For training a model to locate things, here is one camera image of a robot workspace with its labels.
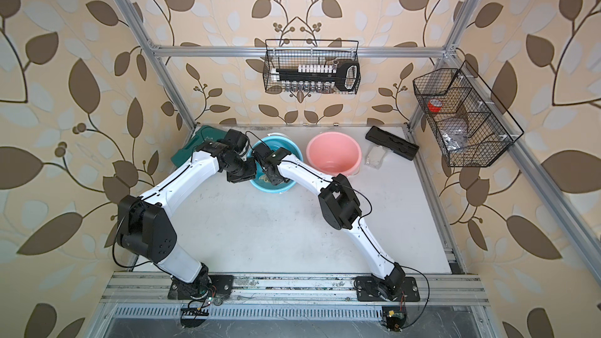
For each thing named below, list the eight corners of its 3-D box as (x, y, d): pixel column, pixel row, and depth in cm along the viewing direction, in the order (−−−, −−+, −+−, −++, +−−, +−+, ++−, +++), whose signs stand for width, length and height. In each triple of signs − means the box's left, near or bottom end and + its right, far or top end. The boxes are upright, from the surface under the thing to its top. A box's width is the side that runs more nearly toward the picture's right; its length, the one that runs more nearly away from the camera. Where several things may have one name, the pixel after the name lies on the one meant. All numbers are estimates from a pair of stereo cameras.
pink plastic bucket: (304, 180, 104) (303, 153, 89) (318, 154, 113) (319, 125, 98) (348, 197, 98) (355, 171, 83) (359, 168, 108) (367, 140, 93)
